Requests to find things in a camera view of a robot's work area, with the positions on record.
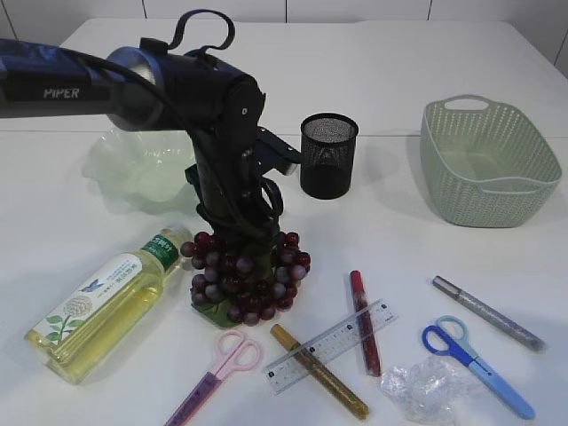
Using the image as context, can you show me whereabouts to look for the yellow tea bottle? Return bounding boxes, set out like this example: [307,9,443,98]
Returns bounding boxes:
[24,225,193,384]

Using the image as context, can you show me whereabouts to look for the blue scissors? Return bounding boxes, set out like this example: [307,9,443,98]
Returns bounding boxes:
[422,315,535,420]

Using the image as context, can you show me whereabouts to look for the purple artificial grape bunch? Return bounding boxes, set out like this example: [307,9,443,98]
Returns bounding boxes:
[181,232,312,328]

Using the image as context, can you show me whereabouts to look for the red glitter pen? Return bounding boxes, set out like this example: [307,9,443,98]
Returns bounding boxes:
[350,270,382,377]

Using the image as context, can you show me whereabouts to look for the silver glitter pen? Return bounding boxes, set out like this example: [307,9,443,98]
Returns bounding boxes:
[431,275,546,352]

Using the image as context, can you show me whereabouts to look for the green plastic basket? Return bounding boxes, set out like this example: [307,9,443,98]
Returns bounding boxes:
[420,95,563,228]

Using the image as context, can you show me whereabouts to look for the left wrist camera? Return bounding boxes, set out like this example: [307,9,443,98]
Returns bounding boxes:
[253,127,302,176]

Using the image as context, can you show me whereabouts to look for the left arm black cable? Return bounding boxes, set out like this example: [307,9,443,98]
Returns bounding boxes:
[166,9,236,53]

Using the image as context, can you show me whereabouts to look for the clear plastic ruler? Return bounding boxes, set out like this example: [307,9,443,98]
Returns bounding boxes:
[263,299,398,394]

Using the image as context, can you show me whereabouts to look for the black mesh pen holder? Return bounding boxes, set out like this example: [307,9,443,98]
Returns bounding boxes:
[300,113,359,200]

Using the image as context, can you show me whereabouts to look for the gold glitter pen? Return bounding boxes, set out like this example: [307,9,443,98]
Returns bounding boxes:
[271,324,370,420]

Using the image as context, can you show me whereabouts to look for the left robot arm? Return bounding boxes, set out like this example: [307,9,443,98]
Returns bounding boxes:
[1,39,283,242]

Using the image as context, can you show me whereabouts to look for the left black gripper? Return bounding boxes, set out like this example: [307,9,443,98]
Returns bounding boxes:
[185,123,284,241]

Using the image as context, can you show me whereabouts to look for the pink purple scissors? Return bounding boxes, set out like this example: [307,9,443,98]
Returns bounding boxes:
[165,329,263,426]

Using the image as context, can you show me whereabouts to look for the clear plastic sheet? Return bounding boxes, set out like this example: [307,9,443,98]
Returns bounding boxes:
[379,355,480,425]

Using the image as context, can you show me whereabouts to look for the green translucent wavy plate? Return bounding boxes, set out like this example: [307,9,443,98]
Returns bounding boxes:
[83,128,198,215]

